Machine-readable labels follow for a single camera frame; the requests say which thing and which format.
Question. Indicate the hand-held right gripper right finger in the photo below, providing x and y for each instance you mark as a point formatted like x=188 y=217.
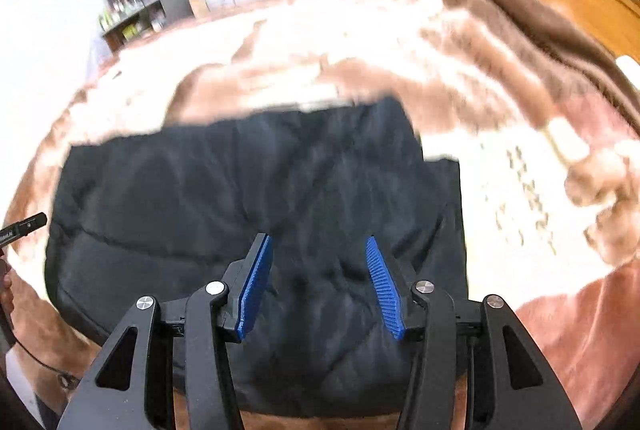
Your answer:
x=385 y=290

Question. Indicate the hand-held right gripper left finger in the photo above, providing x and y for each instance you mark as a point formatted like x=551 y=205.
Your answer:
x=255 y=290

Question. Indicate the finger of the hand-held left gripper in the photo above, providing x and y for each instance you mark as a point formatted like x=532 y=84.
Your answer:
x=25 y=228

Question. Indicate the black padded jacket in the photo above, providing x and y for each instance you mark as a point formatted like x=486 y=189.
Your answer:
x=250 y=185

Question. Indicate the brown patterned fleece blanket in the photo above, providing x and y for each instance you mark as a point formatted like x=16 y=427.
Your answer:
x=350 y=59

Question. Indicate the grey cluttered shelf unit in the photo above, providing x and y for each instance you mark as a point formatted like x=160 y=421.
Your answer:
x=170 y=5

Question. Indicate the small cardboard box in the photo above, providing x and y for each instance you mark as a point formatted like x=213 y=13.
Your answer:
x=199 y=7

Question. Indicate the plain brown blanket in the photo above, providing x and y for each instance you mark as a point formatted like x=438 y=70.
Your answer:
x=525 y=9

